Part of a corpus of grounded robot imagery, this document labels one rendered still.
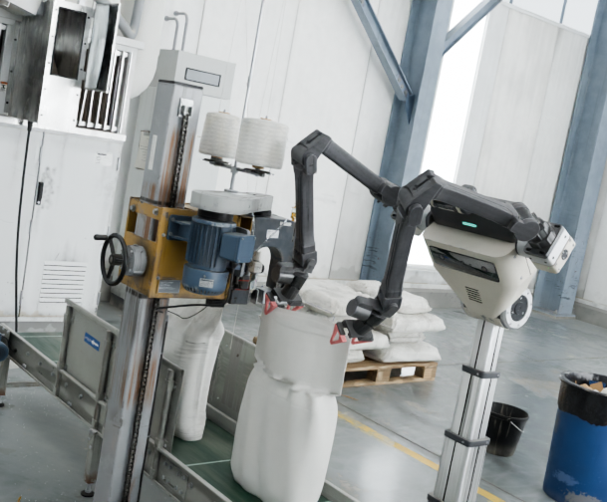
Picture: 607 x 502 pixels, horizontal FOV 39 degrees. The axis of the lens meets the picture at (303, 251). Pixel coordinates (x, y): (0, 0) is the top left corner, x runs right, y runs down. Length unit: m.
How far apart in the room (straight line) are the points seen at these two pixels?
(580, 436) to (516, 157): 6.45
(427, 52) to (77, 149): 4.32
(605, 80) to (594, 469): 7.47
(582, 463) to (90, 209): 3.41
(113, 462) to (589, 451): 2.59
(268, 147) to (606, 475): 2.77
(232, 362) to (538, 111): 7.75
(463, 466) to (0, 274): 3.44
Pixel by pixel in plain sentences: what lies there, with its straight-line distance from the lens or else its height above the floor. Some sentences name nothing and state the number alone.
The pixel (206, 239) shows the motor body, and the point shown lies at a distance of 2.79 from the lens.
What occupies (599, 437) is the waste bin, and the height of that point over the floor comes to 0.41.
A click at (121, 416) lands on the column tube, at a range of 3.11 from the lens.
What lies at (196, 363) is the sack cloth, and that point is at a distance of 3.44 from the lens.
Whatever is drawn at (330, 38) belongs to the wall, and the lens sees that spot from 8.48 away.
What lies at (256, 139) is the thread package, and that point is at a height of 1.62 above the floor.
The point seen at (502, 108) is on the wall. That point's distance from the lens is 10.45.
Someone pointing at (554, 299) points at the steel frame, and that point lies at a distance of 11.59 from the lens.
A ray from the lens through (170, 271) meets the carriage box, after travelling 2.96.
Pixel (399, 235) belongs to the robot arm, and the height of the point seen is 1.42.
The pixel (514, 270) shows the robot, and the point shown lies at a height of 1.35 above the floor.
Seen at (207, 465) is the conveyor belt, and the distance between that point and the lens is 3.32.
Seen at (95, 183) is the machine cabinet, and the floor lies 1.12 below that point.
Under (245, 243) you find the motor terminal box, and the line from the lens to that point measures 2.77.
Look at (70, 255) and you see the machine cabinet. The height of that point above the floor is 0.63.
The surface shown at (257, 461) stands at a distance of 3.07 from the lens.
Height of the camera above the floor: 1.64
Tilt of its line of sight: 7 degrees down
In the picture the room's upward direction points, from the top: 10 degrees clockwise
